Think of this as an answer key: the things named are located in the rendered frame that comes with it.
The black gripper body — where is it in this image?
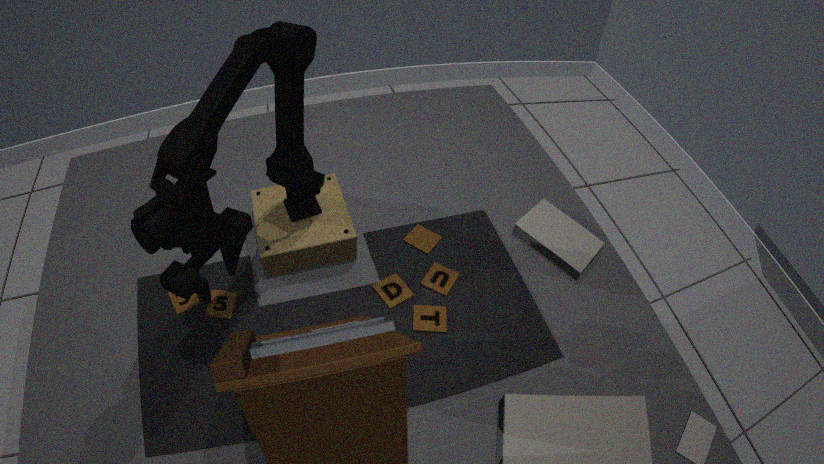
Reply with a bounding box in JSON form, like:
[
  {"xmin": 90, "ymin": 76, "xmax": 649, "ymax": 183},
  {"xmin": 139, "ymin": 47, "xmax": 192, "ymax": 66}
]
[{"xmin": 160, "ymin": 207, "xmax": 254, "ymax": 299}]

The brown square tile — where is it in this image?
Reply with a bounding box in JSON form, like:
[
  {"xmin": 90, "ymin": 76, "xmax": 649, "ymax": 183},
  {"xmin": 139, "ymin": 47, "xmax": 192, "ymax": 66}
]
[
  {"xmin": 420, "ymin": 262, "xmax": 459, "ymax": 297},
  {"xmin": 413, "ymin": 305, "xmax": 447, "ymax": 333},
  {"xmin": 371, "ymin": 273, "xmax": 415, "ymax": 309},
  {"xmin": 168, "ymin": 291, "xmax": 201, "ymax": 315},
  {"xmin": 403, "ymin": 224, "xmax": 442, "ymax": 255}
]

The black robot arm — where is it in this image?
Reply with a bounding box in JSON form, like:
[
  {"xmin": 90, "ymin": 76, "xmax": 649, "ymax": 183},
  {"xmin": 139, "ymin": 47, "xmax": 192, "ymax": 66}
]
[{"xmin": 131, "ymin": 21, "xmax": 325, "ymax": 254}]

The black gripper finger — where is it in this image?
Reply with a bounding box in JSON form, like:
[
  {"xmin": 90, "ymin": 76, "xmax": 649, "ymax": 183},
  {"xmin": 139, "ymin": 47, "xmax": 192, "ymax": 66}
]
[
  {"xmin": 220, "ymin": 235, "xmax": 246, "ymax": 276},
  {"xmin": 195, "ymin": 277, "xmax": 211, "ymax": 304}
]

